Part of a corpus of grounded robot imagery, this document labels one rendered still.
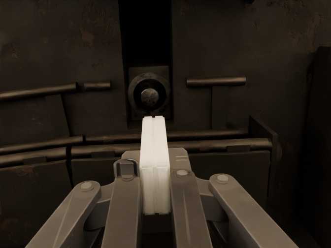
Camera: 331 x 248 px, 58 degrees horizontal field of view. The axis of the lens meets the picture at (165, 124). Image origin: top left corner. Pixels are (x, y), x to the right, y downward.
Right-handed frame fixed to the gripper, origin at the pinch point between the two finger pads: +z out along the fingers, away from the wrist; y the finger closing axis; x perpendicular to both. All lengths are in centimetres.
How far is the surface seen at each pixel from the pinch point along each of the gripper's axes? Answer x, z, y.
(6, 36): 5.7, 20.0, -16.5
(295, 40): 4.2, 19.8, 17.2
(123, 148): -4.0, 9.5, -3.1
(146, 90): -1.4, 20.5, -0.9
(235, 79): 0.1, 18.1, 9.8
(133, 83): -1.0, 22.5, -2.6
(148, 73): 0.2, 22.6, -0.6
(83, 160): -4.7, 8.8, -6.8
